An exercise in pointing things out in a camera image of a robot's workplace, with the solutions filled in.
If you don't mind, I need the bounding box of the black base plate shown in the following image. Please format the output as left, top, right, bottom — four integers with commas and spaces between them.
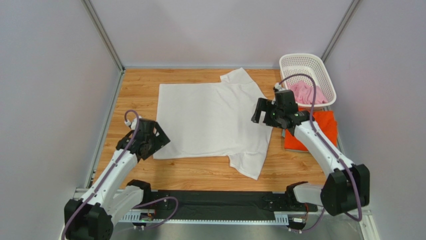
143, 190, 317, 221

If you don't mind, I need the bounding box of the left corner aluminium post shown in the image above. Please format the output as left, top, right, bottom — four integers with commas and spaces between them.
81, 0, 126, 73

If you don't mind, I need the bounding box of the white plastic laundry basket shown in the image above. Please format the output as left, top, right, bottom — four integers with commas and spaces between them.
279, 53, 337, 110

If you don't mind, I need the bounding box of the corner aluminium post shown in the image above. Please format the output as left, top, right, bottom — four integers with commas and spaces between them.
321, 0, 363, 64
81, 0, 126, 73

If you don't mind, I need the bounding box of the pink t shirt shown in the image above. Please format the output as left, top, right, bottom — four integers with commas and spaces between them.
289, 80, 329, 105

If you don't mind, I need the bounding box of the right corner aluminium post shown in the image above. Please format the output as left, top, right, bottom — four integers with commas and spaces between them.
321, 0, 363, 64

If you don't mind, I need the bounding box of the aluminium frame rail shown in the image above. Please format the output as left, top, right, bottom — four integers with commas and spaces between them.
66, 187, 372, 227

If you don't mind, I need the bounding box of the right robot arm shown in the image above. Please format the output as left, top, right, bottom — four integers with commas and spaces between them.
251, 90, 370, 216

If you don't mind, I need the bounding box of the white t shirt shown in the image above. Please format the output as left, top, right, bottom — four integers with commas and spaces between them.
153, 68, 272, 180

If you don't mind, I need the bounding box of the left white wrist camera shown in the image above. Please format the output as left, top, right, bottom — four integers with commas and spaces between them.
124, 116, 141, 130

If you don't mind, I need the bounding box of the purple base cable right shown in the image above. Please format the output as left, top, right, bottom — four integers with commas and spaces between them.
287, 207, 325, 233

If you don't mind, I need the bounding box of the folded orange t shirt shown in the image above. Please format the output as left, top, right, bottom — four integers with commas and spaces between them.
283, 107, 339, 153

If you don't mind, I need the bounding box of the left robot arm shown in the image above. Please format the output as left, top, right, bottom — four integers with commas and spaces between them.
61, 117, 170, 240

